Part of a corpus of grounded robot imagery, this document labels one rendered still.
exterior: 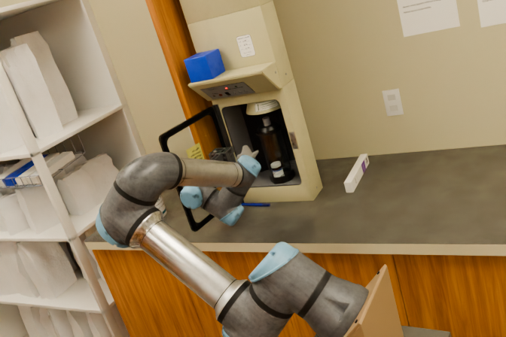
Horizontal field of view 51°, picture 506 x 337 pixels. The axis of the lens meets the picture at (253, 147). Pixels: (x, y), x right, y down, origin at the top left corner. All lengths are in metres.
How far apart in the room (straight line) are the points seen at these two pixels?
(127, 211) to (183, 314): 1.16
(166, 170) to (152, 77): 1.52
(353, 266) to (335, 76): 0.87
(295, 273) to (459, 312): 0.82
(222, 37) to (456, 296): 1.18
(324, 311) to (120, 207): 0.54
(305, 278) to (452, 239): 0.65
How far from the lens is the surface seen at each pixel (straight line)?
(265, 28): 1.90
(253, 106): 2.05
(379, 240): 1.74
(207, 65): 1.92
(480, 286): 1.79
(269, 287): 1.18
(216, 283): 1.26
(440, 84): 2.24
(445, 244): 1.68
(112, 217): 1.33
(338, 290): 1.17
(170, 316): 2.47
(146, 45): 2.75
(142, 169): 1.29
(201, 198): 1.63
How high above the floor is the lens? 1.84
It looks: 18 degrees down
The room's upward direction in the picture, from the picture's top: 17 degrees counter-clockwise
